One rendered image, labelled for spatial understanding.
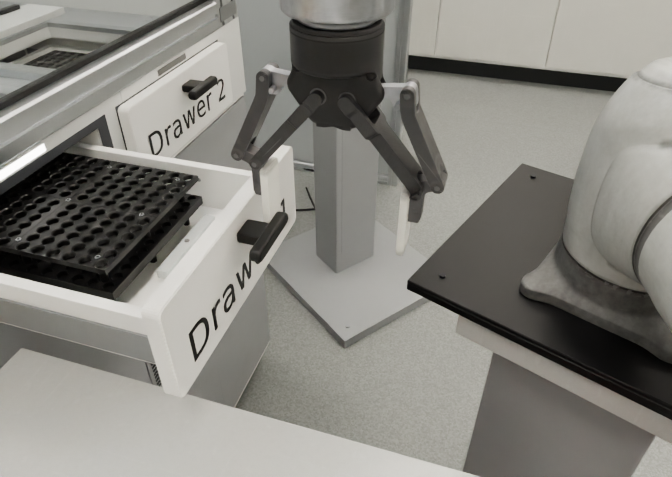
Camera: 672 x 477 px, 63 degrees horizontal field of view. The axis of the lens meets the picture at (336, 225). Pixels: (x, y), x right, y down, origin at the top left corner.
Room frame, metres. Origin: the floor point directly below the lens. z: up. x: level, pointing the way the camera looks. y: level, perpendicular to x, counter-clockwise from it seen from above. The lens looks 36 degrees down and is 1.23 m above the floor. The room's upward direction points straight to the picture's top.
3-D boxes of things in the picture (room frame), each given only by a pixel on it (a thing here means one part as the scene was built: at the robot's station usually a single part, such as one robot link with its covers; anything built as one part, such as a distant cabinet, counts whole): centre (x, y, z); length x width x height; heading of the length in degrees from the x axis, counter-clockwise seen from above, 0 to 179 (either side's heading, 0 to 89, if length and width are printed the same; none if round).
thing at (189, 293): (0.44, 0.10, 0.87); 0.29 x 0.02 x 0.11; 163
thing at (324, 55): (0.44, 0.00, 1.07); 0.08 x 0.07 x 0.09; 73
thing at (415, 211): (0.41, -0.08, 0.96); 0.03 x 0.01 x 0.05; 73
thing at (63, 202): (0.50, 0.29, 0.87); 0.22 x 0.18 x 0.06; 73
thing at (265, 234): (0.43, 0.08, 0.91); 0.07 x 0.04 x 0.01; 163
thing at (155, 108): (0.81, 0.24, 0.87); 0.29 x 0.02 x 0.11; 163
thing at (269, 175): (0.46, 0.07, 0.93); 0.03 x 0.01 x 0.07; 163
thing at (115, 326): (0.50, 0.30, 0.86); 0.40 x 0.26 x 0.06; 73
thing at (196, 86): (0.80, 0.22, 0.91); 0.07 x 0.04 x 0.01; 163
